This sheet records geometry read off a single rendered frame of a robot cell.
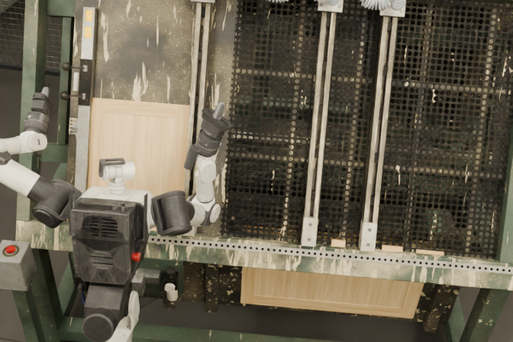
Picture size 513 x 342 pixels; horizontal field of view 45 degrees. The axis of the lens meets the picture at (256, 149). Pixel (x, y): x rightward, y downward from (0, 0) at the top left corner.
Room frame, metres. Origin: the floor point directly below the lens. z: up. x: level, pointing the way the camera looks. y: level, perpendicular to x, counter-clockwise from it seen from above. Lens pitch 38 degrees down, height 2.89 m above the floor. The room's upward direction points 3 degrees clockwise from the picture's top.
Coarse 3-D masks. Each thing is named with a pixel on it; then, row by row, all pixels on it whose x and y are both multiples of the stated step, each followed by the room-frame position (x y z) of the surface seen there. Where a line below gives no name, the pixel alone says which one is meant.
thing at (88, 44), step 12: (84, 12) 2.44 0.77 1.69; (96, 12) 2.47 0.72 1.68; (84, 24) 2.42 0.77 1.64; (96, 24) 2.45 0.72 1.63; (84, 36) 2.39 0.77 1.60; (84, 48) 2.36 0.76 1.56; (84, 108) 2.23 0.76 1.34; (84, 120) 2.20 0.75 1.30; (84, 132) 2.17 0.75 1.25; (84, 144) 2.14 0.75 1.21; (84, 156) 2.12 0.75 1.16; (84, 168) 2.09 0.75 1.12; (84, 180) 2.06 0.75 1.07
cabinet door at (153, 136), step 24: (96, 120) 2.22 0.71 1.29; (120, 120) 2.22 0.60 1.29; (144, 120) 2.22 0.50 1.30; (168, 120) 2.22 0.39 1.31; (96, 144) 2.16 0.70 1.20; (120, 144) 2.16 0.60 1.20; (144, 144) 2.16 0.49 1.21; (168, 144) 2.17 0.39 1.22; (96, 168) 2.11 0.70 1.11; (144, 168) 2.11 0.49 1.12; (168, 168) 2.11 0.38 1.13
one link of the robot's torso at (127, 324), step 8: (136, 296) 1.52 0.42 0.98; (128, 304) 1.48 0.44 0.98; (136, 304) 1.51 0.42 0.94; (136, 312) 1.50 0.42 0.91; (128, 320) 1.51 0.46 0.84; (136, 320) 1.52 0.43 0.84; (120, 328) 1.47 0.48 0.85; (128, 328) 1.47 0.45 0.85; (112, 336) 1.45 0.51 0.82; (120, 336) 1.45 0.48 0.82; (128, 336) 1.45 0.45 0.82
